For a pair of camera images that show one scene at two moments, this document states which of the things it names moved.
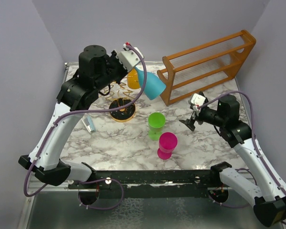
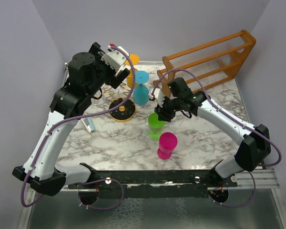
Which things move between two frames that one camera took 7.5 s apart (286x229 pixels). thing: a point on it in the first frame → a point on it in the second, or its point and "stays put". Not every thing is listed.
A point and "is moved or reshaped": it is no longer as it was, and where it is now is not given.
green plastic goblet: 156,122 stays put
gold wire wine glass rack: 121,97 stays put
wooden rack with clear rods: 196,71 stays put
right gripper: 189,122 → 163,115
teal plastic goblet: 154,86 is moved or reshaped
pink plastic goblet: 168,142 stays put
